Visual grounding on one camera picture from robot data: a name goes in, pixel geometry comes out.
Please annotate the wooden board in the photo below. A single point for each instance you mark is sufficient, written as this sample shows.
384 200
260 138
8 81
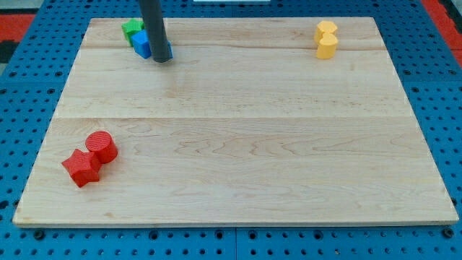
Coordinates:
243 127

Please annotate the red circle block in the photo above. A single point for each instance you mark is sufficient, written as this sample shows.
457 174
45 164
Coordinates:
102 144

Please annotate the green star block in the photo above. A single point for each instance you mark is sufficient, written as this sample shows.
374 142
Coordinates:
130 28

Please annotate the red star block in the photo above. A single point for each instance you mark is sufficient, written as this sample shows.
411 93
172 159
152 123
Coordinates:
83 167

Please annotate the yellow heart block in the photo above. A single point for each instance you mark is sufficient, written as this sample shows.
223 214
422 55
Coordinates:
327 46

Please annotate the blue cube block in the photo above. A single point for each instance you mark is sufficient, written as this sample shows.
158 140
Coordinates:
140 42

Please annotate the yellow hexagon block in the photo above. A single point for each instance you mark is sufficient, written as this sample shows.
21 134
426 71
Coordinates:
323 27

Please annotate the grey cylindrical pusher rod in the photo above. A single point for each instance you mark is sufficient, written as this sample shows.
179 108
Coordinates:
151 12

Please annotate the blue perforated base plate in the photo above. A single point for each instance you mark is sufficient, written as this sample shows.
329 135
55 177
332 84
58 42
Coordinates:
32 83

